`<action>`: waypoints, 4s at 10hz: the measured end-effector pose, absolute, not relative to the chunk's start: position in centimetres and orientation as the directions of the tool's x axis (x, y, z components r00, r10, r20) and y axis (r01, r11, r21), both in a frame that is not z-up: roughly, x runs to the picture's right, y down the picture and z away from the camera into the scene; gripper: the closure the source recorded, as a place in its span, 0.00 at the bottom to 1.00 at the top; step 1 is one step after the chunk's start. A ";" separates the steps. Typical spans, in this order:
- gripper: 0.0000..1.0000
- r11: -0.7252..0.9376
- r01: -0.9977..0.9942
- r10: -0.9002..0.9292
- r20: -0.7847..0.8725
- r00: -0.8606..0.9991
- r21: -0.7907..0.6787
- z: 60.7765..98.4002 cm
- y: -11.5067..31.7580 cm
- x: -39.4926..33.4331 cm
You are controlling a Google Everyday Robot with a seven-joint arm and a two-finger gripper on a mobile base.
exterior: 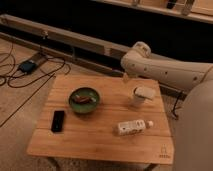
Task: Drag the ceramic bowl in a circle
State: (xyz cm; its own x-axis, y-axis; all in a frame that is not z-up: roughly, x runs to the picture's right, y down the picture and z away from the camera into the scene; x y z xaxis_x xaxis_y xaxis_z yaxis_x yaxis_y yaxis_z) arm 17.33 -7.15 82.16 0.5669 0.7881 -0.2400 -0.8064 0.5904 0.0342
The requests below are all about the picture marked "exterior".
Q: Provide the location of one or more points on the green ceramic bowl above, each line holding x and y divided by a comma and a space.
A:
84, 108

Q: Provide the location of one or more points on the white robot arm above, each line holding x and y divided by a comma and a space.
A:
194, 132

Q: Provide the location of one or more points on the brown food in bowl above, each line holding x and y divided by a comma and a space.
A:
81, 99

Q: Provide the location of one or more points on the wooden folding table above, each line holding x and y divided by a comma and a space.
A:
93, 136

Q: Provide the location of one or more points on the white cup with lid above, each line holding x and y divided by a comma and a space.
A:
140, 94

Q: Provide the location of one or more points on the white plastic bottle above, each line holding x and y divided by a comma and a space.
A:
134, 126

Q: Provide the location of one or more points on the black phone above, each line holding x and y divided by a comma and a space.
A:
57, 122

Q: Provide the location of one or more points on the black power adapter box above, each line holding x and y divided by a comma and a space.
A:
27, 66

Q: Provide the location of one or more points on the long wooden beam rail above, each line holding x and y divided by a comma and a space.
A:
66, 41

